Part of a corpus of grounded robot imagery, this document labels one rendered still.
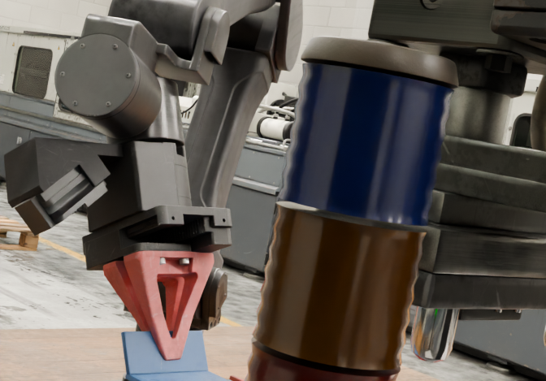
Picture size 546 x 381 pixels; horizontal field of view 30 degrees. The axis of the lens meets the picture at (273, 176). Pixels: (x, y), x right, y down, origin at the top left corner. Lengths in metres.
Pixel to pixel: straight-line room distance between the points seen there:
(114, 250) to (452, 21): 0.33
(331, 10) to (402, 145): 10.03
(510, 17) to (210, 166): 0.52
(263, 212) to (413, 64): 7.29
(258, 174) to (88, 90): 6.94
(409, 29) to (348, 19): 9.54
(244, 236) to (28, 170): 7.00
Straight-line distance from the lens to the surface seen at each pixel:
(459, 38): 0.50
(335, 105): 0.24
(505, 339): 6.02
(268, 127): 8.06
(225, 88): 0.97
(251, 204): 7.63
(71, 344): 1.13
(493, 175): 0.48
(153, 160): 0.72
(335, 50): 0.24
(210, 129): 0.95
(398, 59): 0.24
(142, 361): 0.72
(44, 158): 0.68
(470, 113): 0.53
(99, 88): 0.68
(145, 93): 0.69
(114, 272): 0.73
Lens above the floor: 1.17
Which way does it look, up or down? 3 degrees down
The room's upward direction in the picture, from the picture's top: 10 degrees clockwise
